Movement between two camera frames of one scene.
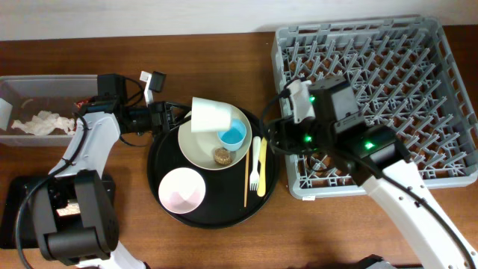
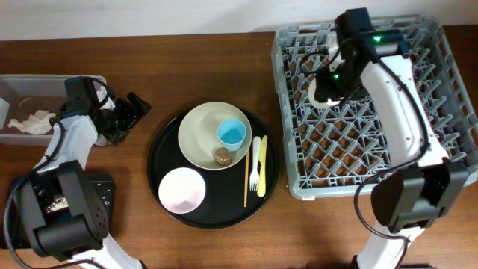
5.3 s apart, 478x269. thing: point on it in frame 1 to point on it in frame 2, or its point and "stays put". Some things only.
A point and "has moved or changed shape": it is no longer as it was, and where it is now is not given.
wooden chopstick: [246, 170] stays put
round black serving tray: [234, 195] stays put
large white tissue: [43, 122] stays put
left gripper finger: [187, 117] to [140, 106]
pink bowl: [181, 190] stays put
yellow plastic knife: [261, 184] stays put
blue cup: [233, 140] stays put
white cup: [208, 116] has moved or changed shape
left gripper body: [160, 116] to [127, 113]
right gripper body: [278, 136] to [323, 94]
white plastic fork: [255, 175] stays put
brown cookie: [222, 157] stays put
